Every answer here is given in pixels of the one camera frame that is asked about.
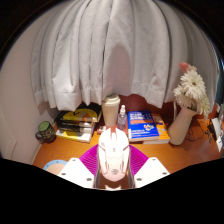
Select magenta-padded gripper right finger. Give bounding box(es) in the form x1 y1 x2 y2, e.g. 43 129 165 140
128 144 171 189

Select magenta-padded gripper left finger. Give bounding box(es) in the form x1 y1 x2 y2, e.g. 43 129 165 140
57 143 101 190

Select white computer mouse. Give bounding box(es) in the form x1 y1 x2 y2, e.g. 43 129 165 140
97 127 131 183

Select round cartoon-print mouse pad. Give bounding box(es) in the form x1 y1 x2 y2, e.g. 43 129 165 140
42 159 69 176

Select white and yellow book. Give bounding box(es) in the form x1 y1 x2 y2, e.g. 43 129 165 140
55 129 95 144

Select blue book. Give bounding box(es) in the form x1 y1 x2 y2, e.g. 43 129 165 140
126 110 160 143

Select dark green mug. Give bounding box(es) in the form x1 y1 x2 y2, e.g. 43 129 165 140
35 120 57 144

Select white pitcher vase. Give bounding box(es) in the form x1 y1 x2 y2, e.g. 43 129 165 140
168 99 198 146

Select yellow and black book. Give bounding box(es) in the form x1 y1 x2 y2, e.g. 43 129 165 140
54 102 103 124

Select clear spray bottle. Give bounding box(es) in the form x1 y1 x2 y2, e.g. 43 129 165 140
116 104 128 132

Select cream lidded tumbler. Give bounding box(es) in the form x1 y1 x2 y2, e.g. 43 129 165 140
101 93 122 128

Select white flower bouquet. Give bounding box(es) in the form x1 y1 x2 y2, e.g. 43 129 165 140
173 62 211 118

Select white pleated curtain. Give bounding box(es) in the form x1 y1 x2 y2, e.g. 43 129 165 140
30 0 221 113

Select black cable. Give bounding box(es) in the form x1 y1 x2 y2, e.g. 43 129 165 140
186 119 213 143

